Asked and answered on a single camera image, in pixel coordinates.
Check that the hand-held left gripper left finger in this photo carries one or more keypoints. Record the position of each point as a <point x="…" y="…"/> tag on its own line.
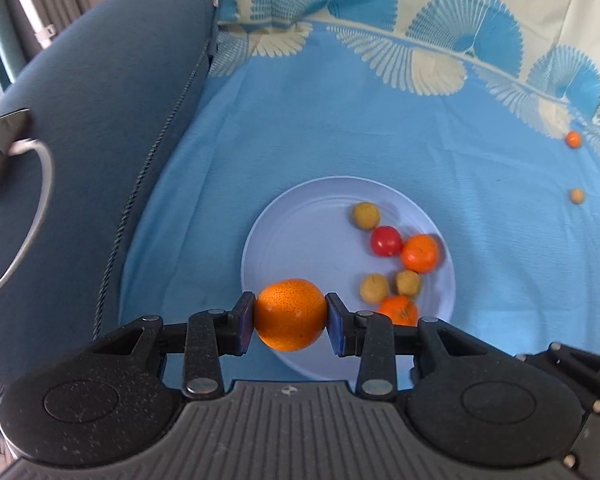
<point x="249" y="325"/>

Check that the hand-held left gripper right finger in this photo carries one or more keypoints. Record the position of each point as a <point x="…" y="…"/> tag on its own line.
<point x="333" y="327"/>

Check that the pale blue round plate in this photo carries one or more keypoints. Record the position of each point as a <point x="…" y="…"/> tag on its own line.
<point x="300" y="230"/>

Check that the red cherry tomato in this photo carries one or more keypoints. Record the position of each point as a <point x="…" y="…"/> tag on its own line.
<point x="385" y="240"/>

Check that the blue bedsheet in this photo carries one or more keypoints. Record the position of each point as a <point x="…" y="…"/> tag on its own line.
<point x="305" y="125"/>

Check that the dark blue cushion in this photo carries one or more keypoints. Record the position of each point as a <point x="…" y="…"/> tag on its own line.
<point x="105" y="110"/>

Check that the yellow-brown longan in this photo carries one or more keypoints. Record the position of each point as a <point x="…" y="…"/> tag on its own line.
<point x="576" y="196"/>
<point x="408" y="282"/>
<point x="365" y="215"/>
<point x="374" y="287"/>

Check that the orange tangerine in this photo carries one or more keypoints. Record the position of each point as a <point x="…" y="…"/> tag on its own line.
<point x="399" y="310"/>
<point x="420" y="253"/>
<point x="290" y="314"/>
<point x="573" y="139"/>

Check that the metal pole with clamp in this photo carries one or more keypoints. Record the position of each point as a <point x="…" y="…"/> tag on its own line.
<point x="35" y="15"/>

